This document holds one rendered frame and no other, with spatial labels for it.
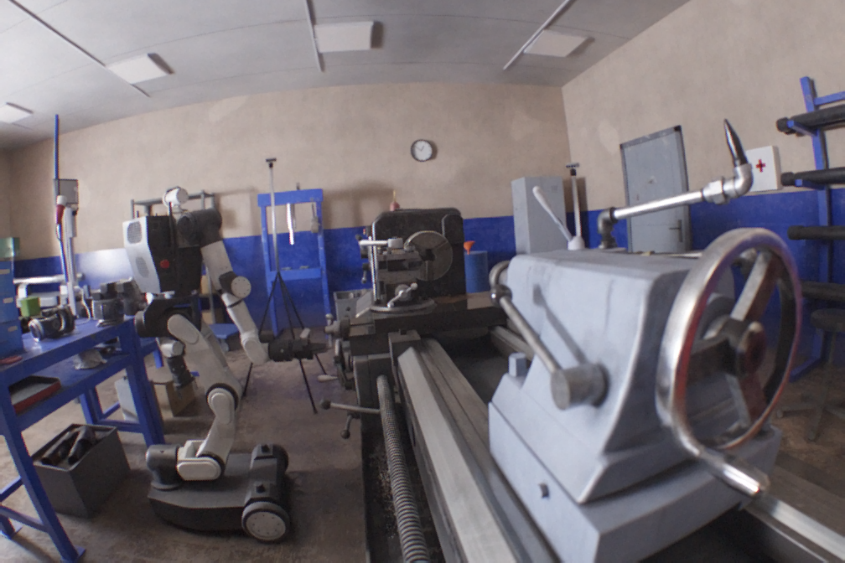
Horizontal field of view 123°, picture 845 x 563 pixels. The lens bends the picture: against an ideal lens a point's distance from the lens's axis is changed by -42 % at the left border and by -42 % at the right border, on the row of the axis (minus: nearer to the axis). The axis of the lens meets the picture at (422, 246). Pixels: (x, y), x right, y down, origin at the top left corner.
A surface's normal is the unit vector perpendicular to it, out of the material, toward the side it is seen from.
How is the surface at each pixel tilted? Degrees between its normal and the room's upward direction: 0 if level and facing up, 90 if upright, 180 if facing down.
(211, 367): 90
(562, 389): 90
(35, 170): 90
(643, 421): 90
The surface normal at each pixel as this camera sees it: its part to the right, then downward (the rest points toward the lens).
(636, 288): -0.90, -0.42
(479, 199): 0.15, 0.03
